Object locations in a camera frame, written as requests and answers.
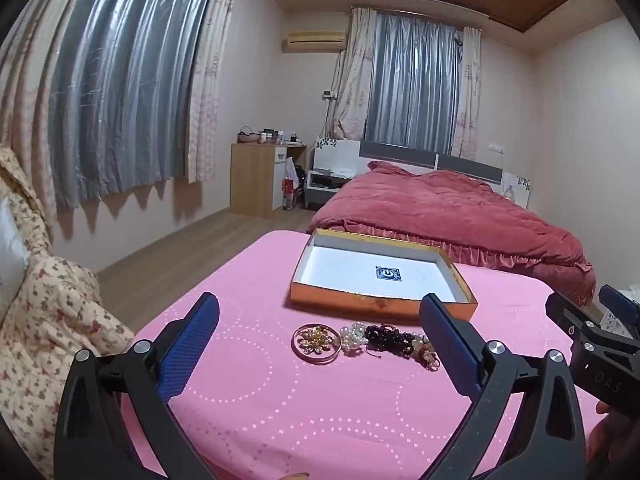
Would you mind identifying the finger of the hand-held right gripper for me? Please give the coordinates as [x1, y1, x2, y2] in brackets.
[545, 292, 602, 342]
[599, 284, 640, 325]

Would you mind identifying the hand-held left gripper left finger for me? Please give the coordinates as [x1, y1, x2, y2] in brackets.
[54, 291, 221, 480]

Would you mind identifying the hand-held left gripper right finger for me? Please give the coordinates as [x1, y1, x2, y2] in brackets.
[419, 294, 586, 480]

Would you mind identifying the beige bead bracelet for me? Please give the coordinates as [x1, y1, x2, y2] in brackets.
[411, 334, 441, 372]

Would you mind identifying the dark purple bead bracelet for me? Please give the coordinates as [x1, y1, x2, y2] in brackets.
[363, 324, 419, 359]

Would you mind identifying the white pearl bracelet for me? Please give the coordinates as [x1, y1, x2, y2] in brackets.
[339, 323, 371, 356]

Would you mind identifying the gold flower brooch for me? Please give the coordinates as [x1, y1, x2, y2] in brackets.
[298, 327, 334, 354]

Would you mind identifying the gold bangle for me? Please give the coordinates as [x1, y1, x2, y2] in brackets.
[292, 323, 343, 364]

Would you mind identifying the orange shallow box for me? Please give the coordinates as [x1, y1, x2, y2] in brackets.
[290, 228, 479, 322]

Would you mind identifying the person's right hand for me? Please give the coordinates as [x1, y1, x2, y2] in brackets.
[586, 401, 627, 480]

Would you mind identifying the pink dotted tablecloth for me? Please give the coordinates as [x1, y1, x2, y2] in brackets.
[120, 230, 607, 480]

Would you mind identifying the red bed with quilt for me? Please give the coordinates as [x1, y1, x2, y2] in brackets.
[306, 160, 597, 307]

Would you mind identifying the floral quilt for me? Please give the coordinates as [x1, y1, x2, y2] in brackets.
[0, 146, 137, 479]

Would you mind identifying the wooden desk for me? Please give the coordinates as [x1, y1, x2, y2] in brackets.
[230, 141, 307, 219]

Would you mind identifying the white pillow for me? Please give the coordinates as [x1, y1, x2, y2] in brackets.
[0, 195, 31, 312]

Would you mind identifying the grey bed headboard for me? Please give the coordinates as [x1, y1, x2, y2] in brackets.
[359, 140, 504, 187]

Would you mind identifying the white nightstand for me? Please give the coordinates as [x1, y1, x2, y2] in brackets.
[303, 136, 361, 210]

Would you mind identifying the short floral curtain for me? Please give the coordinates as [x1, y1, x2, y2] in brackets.
[450, 25, 484, 161]
[330, 7, 379, 141]

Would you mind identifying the narrow floral curtain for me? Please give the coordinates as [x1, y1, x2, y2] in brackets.
[187, 0, 247, 186]

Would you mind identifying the small grey curtain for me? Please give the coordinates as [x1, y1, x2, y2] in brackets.
[363, 10, 464, 157]

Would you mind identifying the large grey curtain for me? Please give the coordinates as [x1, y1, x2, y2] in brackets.
[47, 0, 222, 212]

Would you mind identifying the wide floral curtain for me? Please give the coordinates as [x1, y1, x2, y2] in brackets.
[0, 0, 93, 233]

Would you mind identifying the beige air conditioner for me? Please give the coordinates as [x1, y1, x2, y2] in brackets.
[283, 30, 347, 54]

